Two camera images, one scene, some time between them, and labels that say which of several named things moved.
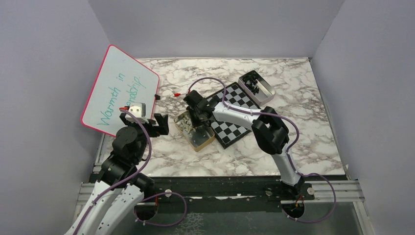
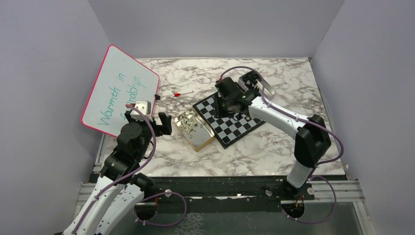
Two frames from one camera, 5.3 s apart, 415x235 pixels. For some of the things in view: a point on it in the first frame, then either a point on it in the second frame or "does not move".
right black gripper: (194, 122) to (218, 113)
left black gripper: (157, 130) does not move
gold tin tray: (198, 137) does not move
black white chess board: (228, 131) does not move
